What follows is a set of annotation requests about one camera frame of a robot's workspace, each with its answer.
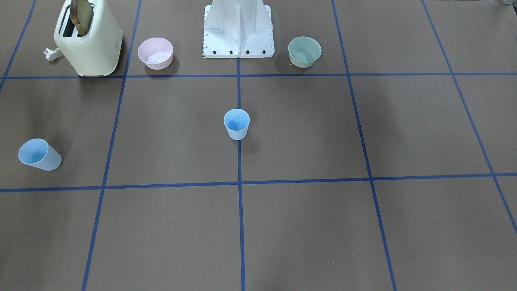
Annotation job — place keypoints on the blue cup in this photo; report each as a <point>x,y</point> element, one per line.
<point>237,122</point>

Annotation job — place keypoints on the blue cup near right arm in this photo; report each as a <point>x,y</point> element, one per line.
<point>40,154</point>

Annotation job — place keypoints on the green bowl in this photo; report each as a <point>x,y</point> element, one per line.
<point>304,51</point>

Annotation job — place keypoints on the pink bowl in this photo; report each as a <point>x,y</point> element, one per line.
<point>156,53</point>

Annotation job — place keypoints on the cream toaster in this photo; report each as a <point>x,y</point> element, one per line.
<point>97,53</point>

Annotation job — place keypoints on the toast slice in toaster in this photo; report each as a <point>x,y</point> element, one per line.
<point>81,15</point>

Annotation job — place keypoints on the white toaster plug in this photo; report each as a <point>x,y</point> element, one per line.
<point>52,55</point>

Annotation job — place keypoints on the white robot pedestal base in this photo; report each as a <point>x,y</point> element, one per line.
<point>238,29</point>

